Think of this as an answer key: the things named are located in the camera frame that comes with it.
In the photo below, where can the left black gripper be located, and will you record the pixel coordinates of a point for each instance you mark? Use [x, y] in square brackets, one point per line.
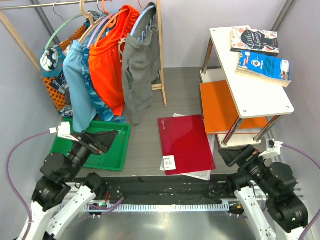
[97, 142]

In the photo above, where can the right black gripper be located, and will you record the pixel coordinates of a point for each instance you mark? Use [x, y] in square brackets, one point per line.
[243, 156]

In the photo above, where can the orange plastic hanger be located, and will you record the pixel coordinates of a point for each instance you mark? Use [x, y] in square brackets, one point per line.
[111, 22]

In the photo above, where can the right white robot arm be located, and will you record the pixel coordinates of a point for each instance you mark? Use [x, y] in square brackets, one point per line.
[278, 184]

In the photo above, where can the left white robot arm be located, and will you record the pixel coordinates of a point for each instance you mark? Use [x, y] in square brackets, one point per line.
[43, 223]

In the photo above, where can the blue patterned shorts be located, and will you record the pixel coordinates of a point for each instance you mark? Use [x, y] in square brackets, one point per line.
[104, 113]

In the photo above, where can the light blue shorts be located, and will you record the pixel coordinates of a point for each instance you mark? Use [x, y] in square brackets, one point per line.
[83, 109]

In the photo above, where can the grey shorts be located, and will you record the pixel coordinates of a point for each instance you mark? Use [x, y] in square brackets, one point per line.
[140, 69]

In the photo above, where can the orange dotted patterned shorts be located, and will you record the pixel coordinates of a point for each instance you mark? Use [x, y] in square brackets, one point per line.
[53, 77]

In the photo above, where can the lilac hanger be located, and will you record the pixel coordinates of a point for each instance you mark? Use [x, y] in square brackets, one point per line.
[99, 28]

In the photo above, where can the green hanger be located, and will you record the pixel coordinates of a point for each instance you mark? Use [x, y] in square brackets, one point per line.
[69, 20]

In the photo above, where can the light blue hanger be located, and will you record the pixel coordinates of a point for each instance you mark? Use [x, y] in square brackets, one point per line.
[144, 22]

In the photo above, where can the green plastic tray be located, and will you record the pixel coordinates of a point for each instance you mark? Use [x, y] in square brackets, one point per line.
[113, 160]

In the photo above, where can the white papers under folder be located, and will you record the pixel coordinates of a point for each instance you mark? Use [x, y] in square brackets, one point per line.
[204, 175]

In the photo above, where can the orange board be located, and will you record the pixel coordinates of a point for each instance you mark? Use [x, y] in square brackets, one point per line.
[219, 110]

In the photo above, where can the red folder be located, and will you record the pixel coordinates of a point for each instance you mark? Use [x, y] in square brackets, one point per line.
[185, 145]

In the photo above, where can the white two-tier shelf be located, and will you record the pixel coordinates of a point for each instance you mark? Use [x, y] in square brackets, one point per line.
[259, 104]

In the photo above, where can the blue paperback book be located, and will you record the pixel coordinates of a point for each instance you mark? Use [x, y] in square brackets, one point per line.
[267, 68]

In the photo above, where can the Little Women book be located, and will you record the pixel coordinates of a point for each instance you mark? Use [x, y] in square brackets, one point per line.
[258, 41]

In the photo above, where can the wooden clothes rack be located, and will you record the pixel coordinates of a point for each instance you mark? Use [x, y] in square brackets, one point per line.
[35, 5]

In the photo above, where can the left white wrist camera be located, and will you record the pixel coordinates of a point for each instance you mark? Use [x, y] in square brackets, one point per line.
[63, 131]

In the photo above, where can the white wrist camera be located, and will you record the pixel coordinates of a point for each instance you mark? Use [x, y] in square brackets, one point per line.
[273, 149]
[63, 131]

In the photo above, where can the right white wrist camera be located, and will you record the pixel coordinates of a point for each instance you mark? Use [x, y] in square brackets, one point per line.
[273, 149]

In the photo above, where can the white cable duct strip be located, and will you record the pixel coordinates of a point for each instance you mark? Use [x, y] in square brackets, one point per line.
[131, 208]

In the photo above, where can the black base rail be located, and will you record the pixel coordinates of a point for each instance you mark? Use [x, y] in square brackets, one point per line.
[166, 190]

